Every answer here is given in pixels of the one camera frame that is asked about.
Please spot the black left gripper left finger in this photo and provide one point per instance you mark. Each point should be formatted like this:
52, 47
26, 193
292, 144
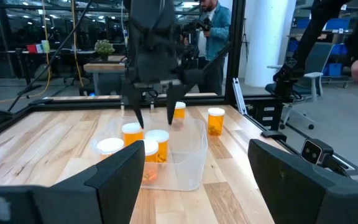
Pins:
104, 193

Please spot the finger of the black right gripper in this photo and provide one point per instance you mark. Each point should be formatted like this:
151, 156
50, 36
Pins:
172, 96
130, 93

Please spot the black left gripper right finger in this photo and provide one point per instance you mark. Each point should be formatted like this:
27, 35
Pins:
306, 189

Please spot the orange pill bottle white cap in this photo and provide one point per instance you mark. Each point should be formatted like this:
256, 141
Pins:
150, 149
216, 121
132, 133
110, 146
179, 110
157, 140

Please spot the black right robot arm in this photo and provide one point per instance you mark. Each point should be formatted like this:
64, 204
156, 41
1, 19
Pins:
151, 28

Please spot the clear plastic basket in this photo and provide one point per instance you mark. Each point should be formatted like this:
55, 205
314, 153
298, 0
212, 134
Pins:
185, 161

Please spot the wooden side table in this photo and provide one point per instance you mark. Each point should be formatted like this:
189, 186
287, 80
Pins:
104, 67

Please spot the small green potted plant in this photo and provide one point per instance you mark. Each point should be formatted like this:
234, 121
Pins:
103, 48

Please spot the black clamp foot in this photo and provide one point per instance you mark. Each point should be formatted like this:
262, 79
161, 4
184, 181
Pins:
273, 134

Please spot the silver aluminium bar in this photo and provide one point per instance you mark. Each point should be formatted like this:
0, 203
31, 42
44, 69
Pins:
238, 93

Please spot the black drawer unit white labels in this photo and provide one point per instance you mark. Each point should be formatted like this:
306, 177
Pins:
269, 113

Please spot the red box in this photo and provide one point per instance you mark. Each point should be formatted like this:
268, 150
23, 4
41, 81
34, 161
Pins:
31, 48

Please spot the white round column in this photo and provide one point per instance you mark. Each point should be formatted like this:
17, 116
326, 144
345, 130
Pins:
269, 43

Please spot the blue storage bin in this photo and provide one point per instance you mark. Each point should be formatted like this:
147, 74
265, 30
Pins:
337, 23
335, 69

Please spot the black table-level camera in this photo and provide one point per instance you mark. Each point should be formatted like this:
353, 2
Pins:
314, 151

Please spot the black video camera rig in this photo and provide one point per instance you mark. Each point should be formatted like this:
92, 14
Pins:
197, 25

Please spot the grey office chair white frame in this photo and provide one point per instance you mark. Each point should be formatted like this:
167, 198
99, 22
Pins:
317, 62

